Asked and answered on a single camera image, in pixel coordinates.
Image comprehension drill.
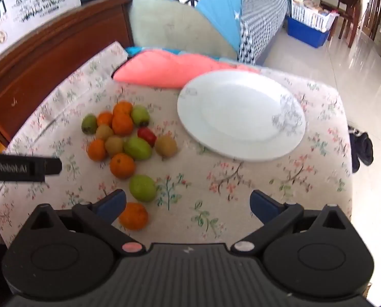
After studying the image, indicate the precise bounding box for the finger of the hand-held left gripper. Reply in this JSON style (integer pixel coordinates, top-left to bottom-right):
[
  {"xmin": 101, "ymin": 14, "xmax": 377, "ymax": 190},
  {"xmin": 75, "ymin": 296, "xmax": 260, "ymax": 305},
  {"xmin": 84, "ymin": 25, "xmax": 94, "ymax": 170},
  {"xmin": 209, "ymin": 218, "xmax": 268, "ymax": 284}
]
[{"xmin": 45, "ymin": 157, "xmax": 63, "ymax": 177}]

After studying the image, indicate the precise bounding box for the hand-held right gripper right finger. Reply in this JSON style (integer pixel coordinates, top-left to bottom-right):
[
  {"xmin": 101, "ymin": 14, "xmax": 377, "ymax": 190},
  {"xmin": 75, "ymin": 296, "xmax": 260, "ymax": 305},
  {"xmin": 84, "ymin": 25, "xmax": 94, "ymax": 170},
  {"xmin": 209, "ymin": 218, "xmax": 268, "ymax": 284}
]
[{"xmin": 231, "ymin": 190, "xmax": 353, "ymax": 253}]

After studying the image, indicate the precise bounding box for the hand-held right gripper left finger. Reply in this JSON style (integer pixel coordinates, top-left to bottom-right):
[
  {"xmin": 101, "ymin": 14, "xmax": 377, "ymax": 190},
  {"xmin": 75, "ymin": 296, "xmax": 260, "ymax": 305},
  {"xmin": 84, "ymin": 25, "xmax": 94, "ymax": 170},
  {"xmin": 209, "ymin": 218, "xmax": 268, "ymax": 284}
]
[{"xmin": 30, "ymin": 189, "xmax": 146, "ymax": 256}]

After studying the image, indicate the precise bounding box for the orange tangerine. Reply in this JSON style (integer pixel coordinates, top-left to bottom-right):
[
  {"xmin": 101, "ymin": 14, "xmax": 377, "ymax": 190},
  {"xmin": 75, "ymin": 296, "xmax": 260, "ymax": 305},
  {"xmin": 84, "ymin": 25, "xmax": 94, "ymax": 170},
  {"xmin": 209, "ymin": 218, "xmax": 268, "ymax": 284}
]
[
  {"xmin": 109, "ymin": 153, "xmax": 136, "ymax": 180},
  {"xmin": 118, "ymin": 202, "xmax": 149, "ymax": 231},
  {"xmin": 113, "ymin": 101, "xmax": 133, "ymax": 116},
  {"xmin": 87, "ymin": 139, "xmax": 107, "ymax": 162},
  {"xmin": 112, "ymin": 114, "xmax": 134, "ymax": 136},
  {"xmin": 97, "ymin": 111, "xmax": 114, "ymax": 128}
]

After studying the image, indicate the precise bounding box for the green jujube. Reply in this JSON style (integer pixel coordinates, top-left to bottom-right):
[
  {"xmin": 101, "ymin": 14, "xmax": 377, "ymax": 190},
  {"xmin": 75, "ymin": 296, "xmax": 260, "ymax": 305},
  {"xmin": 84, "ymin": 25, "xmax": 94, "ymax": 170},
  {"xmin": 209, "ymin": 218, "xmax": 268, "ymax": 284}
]
[
  {"xmin": 123, "ymin": 136, "xmax": 153, "ymax": 161},
  {"xmin": 129, "ymin": 174, "xmax": 157, "ymax": 203},
  {"xmin": 131, "ymin": 105, "xmax": 150, "ymax": 127}
]

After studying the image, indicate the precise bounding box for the greenish kiwi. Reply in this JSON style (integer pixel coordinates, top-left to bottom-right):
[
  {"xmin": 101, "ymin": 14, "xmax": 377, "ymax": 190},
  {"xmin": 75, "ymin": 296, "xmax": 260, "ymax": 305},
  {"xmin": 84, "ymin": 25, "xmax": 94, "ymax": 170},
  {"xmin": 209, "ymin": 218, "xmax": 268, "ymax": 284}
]
[{"xmin": 81, "ymin": 114, "xmax": 98, "ymax": 135}]

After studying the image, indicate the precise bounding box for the brown kiwi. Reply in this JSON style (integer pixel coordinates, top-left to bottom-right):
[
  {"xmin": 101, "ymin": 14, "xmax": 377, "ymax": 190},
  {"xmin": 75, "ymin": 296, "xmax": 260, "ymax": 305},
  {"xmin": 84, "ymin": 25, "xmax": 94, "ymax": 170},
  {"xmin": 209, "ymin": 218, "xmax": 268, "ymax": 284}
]
[
  {"xmin": 154, "ymin": 135, "xmax": 178, "ymax": 159},
  {"xmin": 95, "ymin": 125, "xmax": 114, "ymax": 141},
  {"xmin": 105, "ymin": 135, "xmax": 125, "ymax": 158}
]

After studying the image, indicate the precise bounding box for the small red fruit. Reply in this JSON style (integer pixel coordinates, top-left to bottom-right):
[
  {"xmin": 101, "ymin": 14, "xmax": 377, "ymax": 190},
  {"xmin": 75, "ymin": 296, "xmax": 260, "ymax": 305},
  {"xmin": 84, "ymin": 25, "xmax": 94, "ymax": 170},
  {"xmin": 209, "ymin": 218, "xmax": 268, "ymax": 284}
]
[{"xmin": 137, "ymin": 127, "xmax": 157, "ymax": 148}]

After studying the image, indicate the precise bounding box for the white round plate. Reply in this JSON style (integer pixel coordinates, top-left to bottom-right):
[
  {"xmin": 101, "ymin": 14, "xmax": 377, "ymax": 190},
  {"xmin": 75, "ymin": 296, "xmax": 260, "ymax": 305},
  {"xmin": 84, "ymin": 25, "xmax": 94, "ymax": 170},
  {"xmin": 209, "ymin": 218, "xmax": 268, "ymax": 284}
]
[{"xmin": 177, "ymin": 70, "xmax": 307, "ymax": 162}]

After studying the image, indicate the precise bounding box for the dark shoe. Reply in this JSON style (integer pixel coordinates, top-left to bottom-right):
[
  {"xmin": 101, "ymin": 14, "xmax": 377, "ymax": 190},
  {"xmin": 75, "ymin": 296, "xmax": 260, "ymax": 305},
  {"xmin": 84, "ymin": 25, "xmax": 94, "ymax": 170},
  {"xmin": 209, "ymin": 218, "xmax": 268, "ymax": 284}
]
[{"xmin": 348, "ymin": 124, "xmax": 374, "ymax": 174}]

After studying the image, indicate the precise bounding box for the pink cloth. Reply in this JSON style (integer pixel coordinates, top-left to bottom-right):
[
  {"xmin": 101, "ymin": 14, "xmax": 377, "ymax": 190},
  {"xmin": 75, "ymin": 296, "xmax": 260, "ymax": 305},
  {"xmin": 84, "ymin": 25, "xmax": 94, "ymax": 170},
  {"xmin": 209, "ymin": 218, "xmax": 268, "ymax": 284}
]
[{"xmin": 113, "ymin": 51, "xmax": 261, "ymax": 89}]

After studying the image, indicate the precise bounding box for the white printed cardboard box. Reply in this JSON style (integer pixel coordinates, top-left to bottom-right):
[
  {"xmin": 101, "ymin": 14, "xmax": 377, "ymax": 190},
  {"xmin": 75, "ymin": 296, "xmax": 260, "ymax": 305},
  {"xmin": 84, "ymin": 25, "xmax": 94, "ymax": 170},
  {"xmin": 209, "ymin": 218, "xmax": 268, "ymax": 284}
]
[{"xmin": 0, "ymin": 0, "xmax": 81, "ymax": 68}]

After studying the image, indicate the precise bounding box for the blue plastic bin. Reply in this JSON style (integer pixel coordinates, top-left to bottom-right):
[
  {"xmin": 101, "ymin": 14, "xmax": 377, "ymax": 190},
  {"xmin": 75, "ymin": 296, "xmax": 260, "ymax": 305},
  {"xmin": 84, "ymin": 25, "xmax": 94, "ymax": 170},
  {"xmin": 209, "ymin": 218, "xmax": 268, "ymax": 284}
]
[{"xmin": 286, "ymin": 16, "xmax": 331, "ymax": 48}]

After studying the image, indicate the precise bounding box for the checkered bed sheet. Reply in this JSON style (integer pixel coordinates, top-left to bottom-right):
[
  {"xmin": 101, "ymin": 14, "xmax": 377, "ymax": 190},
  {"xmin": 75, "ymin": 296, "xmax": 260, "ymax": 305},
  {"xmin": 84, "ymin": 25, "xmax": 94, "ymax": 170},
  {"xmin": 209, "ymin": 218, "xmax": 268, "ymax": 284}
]
[{"xmin": 238, "ymin": 0, "xmax": 291, "ymax": 66}]

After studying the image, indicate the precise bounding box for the white plastic basket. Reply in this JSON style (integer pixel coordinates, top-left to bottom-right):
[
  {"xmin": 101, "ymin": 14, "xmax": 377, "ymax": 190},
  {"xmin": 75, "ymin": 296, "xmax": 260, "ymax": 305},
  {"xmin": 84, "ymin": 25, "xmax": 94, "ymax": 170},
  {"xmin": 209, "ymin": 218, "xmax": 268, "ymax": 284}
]
[{"xmin": 290, "ymin": 0, "xmax": 339, "ymax": 33}]

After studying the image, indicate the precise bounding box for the blue garment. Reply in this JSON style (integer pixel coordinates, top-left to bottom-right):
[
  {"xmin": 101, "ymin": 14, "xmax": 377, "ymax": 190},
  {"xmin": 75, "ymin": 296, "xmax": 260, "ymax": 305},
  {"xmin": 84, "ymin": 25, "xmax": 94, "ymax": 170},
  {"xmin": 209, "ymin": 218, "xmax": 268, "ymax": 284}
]
[{"xmin": 100, "ymin": 0, "xmax": 243, "ymax": 59}]

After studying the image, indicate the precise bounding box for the brown wooden chair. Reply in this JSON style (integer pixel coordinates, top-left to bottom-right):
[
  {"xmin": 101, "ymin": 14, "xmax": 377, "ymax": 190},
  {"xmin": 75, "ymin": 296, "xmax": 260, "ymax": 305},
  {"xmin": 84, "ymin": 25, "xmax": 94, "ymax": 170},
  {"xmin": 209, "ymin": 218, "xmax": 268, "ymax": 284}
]
[{"xmin": 335, "ymin": 0, "xmax": 364, "ymax": 48}]

